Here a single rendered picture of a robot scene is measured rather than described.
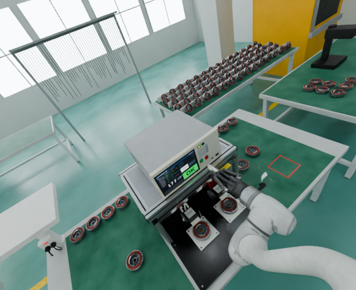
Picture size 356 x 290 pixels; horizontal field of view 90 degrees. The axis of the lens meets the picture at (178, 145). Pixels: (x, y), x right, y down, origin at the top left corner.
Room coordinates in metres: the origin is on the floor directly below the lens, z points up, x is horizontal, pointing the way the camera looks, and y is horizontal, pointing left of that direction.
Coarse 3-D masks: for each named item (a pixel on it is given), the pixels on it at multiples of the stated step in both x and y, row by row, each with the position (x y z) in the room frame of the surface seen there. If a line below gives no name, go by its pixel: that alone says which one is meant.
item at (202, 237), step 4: (196, 224) 0.53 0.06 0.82; (200, 224) 0.53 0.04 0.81; (204, 224) 0.52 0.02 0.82; (208, 224) 0.51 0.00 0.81; (192, 228) 0.52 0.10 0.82; (196, 228) 0.51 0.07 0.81; (200, 228) 0.51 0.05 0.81; (208, 228) 0.49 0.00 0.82; (196, 232) 0.49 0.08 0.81; (200, 232) 0.48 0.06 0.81; (208, 232) 0.46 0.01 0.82; (196, 236) 0.47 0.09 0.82; (200, 236) 0.46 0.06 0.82; (204, 236) 0.45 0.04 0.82; (208, 236) 0.45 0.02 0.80; (200, 240) 0.44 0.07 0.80; (204, 240) 0.44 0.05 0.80
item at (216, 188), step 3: (210, 183) 0.73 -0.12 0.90; (213, 183) 0.72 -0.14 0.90; (207, 186) 0.71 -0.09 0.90; (216, 186) 0.67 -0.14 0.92; (210, 189) 0.68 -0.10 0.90; (213, 189) 0.66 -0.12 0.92; (216, 189) 0.65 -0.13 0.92; (219, 189) 0.65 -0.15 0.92; (210, 192) 0.71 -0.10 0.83; (213, 192) 0.66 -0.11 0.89; (216, 192) 0.64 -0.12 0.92; (219, 192) 0.63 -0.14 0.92; (225, 192) 0.64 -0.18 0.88; (216, 195) 0.63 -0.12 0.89; (219, 195) 0.62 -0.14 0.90; (222, 195) 0.62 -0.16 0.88; (225, 195) 0.62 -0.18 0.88; (219, 198) 0.61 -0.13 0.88; (222, 198) 0.61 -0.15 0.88
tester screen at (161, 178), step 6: (186, 156) 0.66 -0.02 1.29; (192, 156) 0.67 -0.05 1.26; (180, 162) 0.65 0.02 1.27; (186, 162) 0.66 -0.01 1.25; (174, 168) 0.63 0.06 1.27; (180, 168) 0.64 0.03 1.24; (198, 168) 0.68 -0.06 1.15; (162, 174) 0.60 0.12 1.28; (168, 174) 0.61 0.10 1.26; (174, 174) 0.62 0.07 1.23; (180, 174) 0.64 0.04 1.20; (156, 180) 0.59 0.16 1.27; (162, 180) 0.60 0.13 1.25; (168, 180) 0.61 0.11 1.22; (162, 186) 0.59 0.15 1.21; (168, 192) 0.60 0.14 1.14
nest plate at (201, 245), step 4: (200, 220) 0.57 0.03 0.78; (204, 220) 0.56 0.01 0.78; (188, 228) 0.54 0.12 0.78; (204, 228) 0.51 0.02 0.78; (212, 228) 0.49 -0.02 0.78; (188, 232) 0.52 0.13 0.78; (192, 232) 0.51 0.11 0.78; (204, 232) 0.49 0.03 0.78; (212, 232) 0.47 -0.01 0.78; (216, 232) 0.46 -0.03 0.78; (192, 236) 0.49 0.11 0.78; (212, 236) 0.45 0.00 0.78; (216, 236) 0.44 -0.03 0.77; (196, 240) 0.46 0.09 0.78; (208, 240) 0.44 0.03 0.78; (212, 240) 0.43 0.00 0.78; (196, 244) 0.44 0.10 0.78; (200, 244) 0.43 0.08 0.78; (204, 244) 0.42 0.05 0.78; (208, 244) 0.42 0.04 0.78; (200, 248) 0.41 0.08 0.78
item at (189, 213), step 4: (188, 204) 0.64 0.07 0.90; (188, 208) 0.60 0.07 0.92; (192, 208) 0.59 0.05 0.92; (184, 212) 0.58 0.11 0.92; (188, 212) 0.57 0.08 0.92; (192, 212) 0.56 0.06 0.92; (184, 216) 0.57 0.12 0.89; (188, 216) 0.55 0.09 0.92; (192, 216) 0.54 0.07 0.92; (196, 216) 0.54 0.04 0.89; (188, 220) 0.53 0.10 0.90; (192, 220) 0.53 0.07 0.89; (196, 220) 0.53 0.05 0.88; (192, 224) 0.51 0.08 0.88
